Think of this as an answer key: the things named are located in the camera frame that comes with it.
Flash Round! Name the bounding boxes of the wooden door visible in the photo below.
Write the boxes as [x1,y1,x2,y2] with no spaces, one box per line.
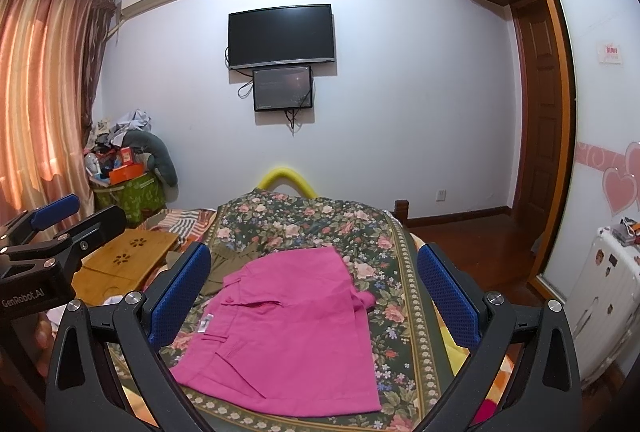
[512,0,562,253]

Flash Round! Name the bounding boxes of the black wall television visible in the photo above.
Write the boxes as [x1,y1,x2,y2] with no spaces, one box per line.
[227,4,336,70]

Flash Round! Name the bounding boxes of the frosted sliding wardrobe door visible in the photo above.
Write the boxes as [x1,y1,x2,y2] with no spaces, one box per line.
[542,0,639,296]

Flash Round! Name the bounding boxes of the striped red quilt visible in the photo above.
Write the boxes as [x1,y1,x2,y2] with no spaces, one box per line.
[138,209,216,252]

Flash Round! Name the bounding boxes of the orange box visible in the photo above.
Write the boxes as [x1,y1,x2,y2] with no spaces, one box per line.
[108,163,144,186]

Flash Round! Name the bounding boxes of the olive green folded garment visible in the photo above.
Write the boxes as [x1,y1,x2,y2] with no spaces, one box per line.
[165,244,264,297]

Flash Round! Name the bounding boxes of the grey plush toy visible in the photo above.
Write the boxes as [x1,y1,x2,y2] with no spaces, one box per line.
[122,129,178,188]

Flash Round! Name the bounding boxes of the green storage bag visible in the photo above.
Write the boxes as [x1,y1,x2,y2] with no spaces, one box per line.
[92,173,166,227]

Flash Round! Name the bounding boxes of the pink pants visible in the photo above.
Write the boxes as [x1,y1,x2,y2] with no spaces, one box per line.
[171,247,381,418]

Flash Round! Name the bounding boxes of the wooden bed post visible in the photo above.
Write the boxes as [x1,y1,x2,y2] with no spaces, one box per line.
[393,200,409,224]

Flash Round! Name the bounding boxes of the person left hand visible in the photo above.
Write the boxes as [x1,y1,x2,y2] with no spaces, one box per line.
[35,313,55,379]

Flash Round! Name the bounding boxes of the colourful orange blanket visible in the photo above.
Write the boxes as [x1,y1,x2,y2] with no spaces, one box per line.
[437,337,513,431]

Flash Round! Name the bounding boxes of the yellow foam bed rail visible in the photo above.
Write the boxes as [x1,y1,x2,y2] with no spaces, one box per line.
[257,166,318,199]

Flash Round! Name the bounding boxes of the wooden lap desk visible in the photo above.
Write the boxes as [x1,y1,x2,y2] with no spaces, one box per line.
[72,229,178,306]

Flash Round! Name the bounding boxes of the orange striped curtain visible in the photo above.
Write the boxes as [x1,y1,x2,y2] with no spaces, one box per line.
[1,0,116,221]

